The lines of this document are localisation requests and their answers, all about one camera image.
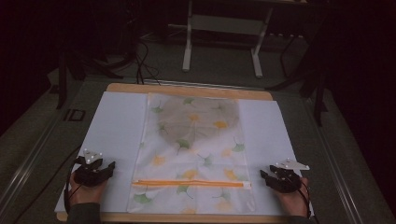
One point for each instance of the person's left hand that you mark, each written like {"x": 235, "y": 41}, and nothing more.
{"x": 85, "y": 193}

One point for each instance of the black floor socket plate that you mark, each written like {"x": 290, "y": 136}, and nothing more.
{"x": 74, "y": 115}

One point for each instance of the white table sheet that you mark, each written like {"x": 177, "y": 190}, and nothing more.
{"x": 118, "y": 130}

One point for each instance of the person's right hand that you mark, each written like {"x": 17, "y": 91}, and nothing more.
{"x": 292, "y": 202}

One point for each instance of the white metal table frame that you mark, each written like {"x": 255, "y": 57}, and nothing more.
{"x": 224, "y": 25}

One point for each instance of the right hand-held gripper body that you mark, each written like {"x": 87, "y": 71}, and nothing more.
{"x": 288, "y": 180}

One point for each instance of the white leaf-print mesh laundry bag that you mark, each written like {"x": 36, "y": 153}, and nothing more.
{"x": 190, "y": 161}

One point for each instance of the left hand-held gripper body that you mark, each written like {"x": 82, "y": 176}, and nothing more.
{"x": 88, "y": 174}

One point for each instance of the black metal stand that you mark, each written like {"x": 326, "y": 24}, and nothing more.
{"x": 77, "y": 68}
{"x": 314, "y": 77}

